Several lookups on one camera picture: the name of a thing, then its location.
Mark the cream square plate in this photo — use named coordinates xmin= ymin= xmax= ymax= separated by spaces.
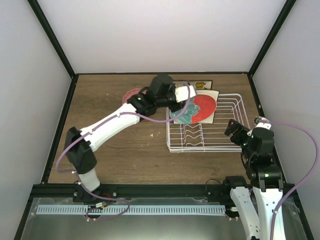
xmin=173 ymin=89 xmax=220 ymax=125

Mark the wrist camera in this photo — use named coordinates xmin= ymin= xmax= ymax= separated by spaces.
xmin=174 ymin=85 xmax=197 ymax=103
xmin=247 ymin=116 xmax=272 ymax=136

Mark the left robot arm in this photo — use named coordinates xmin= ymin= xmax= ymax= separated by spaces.
xmin=61 ymin=74 xmax=196 ymax=202

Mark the slotted cable duct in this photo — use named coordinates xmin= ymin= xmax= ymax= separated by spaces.
xmin=35 ymin=204 xmax=226 ymax=216

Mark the black aluminium frame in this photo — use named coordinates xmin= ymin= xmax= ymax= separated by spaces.
xmin=13 ymin=0 xmax=320 ymax=240

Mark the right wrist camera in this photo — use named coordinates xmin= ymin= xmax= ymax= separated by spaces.
xmin=247 ymin=116 xmax=272 ymax=136

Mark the red teal flower plate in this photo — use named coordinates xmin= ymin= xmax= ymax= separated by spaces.
xmin=169 ymin=94 xmax=217 ymax=125

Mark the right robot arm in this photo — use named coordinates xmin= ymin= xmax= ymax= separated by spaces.
xmin=222 ymin=117 xmax=286 ymax=240

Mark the floral square plate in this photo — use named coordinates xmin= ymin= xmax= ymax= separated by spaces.
xmin=173 ymin=79 xmax=213 ymax=90

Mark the pink polka dot plate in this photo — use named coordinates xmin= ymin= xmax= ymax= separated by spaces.
xmin=122 ymin=88 xmax=141 ymax=104

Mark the purple cable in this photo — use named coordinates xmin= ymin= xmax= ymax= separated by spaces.
xmin=268 ymin=120 xmax=316 ymax=240
xmin=55 ymin=83 xmax=197 ymax=222

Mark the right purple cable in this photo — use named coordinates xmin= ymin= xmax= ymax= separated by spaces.
xmin=268 ymin=120 xmax=316 ymax=240

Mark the white wire dish rack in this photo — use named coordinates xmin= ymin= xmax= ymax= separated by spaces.
xmin=166 ymin=93 xmax=250 ymax=153

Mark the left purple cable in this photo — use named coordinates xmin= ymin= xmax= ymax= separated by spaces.
xmin=55 ymin=83 xmax=197 ymax=222

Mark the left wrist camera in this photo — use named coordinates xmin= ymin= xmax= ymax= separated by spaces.
xmin=174 ymin=85 xmax=197 ymax=103

